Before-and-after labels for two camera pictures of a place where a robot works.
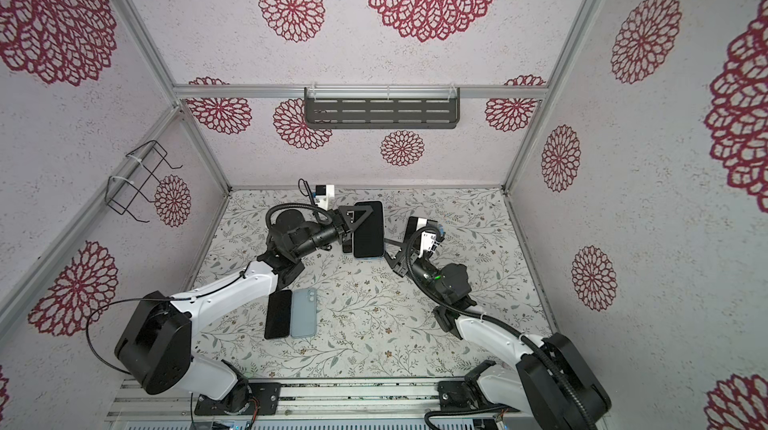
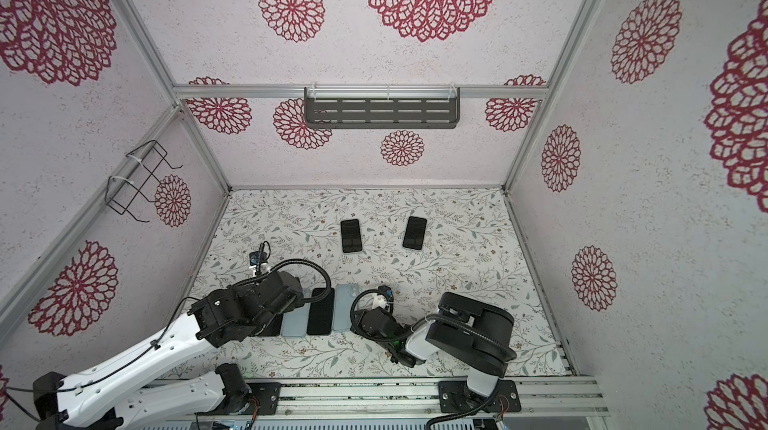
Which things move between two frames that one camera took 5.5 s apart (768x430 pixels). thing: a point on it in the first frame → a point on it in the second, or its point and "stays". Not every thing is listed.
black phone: (368, 237) → (320, 320)
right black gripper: (401, 267) → (359, 327)
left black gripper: (339, 223) → (298, 303)
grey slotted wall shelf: (387, 108) stays
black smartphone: (414, 224) stays
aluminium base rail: (311, 399) stays
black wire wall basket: (121, 192) stays
